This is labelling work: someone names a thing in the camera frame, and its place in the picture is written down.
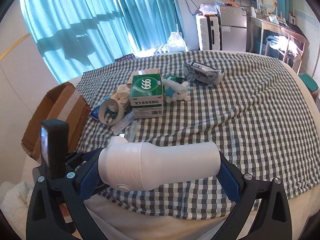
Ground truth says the green 999 medicine box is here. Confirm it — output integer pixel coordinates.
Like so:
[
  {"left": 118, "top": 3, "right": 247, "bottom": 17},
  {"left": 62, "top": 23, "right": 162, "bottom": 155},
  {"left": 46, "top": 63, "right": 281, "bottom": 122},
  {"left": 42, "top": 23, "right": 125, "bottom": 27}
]
[{"left": 129, "top": 74, "right": 164, "bottom": 119}]

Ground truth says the white tube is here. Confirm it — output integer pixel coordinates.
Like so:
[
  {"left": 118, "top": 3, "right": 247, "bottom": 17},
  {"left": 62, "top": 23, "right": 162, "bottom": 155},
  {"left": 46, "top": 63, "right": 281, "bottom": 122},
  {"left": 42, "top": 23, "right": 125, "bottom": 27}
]
[{"left": 111, "top": 111, "right": 135, "bottom": 136}]

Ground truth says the white plush toy blue star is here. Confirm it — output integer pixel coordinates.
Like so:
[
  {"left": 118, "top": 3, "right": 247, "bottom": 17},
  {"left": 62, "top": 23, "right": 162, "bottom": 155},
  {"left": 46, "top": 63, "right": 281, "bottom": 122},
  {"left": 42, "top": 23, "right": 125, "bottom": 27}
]
[{"left": 162, "top": 79, "right": 191, "bottom": 103}]

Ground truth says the silver mini fridge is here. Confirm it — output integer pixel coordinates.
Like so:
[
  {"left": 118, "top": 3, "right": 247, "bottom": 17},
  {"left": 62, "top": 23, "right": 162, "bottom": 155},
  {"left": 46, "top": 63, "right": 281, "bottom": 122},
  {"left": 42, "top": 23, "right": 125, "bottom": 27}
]
[{"left": 217, "top": 5, "right": 247, "bottom": 51}]

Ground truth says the silver patterned pouch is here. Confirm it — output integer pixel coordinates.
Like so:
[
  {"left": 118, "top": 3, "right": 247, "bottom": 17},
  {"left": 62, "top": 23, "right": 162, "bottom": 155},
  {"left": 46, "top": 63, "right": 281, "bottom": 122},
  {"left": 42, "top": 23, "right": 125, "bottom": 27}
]
[{"left": 183, "top": 61, "right": 224, "bottom": 87}]

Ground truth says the white tape roll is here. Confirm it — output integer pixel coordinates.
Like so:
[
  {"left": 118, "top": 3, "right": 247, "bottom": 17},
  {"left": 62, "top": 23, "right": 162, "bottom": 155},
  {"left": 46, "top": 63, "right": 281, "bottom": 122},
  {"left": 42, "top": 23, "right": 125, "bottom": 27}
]
[{"left": 98, "top": 99, "right": 124, "bottom": 127}]

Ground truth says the kraft paper box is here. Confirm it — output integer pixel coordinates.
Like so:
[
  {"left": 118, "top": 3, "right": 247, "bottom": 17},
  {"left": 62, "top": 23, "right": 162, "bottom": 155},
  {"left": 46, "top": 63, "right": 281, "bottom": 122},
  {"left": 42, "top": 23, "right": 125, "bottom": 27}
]
[{"left": 126, "top": 68, "right": 160, "bottom": 86}]

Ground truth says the teal curtain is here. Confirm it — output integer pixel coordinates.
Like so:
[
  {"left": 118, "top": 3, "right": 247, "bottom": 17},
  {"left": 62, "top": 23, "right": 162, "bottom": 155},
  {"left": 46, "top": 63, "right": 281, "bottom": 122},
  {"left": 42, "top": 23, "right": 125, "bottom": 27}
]
[{"left": 20, "top": 0, "right": 183, "bottom": 83}]

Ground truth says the checkered tablecloth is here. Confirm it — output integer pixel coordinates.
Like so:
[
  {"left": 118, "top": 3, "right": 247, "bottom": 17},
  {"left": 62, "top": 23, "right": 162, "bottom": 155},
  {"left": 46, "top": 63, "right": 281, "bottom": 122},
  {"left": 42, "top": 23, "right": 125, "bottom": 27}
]
[{"left": 76, "top": 51, "right": 319, "bottom": 220}]

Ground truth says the white suitcase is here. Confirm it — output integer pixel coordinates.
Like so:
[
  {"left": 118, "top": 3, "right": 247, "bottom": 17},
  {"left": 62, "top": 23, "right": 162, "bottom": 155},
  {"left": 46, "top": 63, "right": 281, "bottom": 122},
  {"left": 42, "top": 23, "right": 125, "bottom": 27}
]
[{"left": 196, "top": 15, "right": 220, "bottom": 51}]

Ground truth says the large water jug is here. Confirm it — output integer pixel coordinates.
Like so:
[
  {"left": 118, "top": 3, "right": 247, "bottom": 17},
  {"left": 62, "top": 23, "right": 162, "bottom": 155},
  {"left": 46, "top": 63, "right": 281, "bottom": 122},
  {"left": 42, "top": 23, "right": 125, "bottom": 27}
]
[{"left": 167, "top": 31, "right": 187, "bottom": 53}]

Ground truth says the white plastic bottle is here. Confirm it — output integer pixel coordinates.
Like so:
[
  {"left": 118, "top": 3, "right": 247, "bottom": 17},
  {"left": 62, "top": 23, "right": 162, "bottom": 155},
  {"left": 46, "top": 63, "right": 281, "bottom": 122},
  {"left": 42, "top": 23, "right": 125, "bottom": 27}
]
[{"left": 98, "top": 137, "right": 221, "bottom": 192}]

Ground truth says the cream cloth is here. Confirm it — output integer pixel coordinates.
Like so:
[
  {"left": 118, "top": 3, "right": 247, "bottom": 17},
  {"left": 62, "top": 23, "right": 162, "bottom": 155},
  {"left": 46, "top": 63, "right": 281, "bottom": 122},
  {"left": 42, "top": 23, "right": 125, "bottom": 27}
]
[{"left": 111, "top": 85, "right": 130, "bottom": 108}]

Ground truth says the blue tissue pack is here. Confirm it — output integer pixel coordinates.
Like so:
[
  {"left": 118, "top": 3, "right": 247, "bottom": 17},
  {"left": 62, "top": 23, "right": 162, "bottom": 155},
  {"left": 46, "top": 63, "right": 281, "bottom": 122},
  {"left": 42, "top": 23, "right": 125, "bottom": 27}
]
[{"left": 90, "top": 96, "right": 110, "bottom": 121}]

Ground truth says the green snack packet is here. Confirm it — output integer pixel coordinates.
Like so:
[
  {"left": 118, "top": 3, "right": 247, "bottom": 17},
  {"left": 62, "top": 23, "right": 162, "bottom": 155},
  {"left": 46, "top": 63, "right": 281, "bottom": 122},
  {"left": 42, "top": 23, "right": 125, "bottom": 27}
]
[{"left": 166, "top": 75, "right": 185, "bottom": 84}]

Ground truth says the brown cardboard box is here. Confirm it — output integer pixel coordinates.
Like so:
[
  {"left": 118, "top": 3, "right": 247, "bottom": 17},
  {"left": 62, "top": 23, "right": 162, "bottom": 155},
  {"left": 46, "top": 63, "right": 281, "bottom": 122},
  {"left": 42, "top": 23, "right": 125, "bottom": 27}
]
[{"left": 21, "top": 81, "right": 92, "bottom": 161}]

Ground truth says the patterned gift bag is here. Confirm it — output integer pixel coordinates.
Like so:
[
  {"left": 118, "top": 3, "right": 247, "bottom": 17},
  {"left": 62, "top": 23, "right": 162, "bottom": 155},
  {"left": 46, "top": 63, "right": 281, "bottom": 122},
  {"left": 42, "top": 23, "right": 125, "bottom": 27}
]
[{"left": 115, "top": 53, "right": 136, "bottom": 62}]

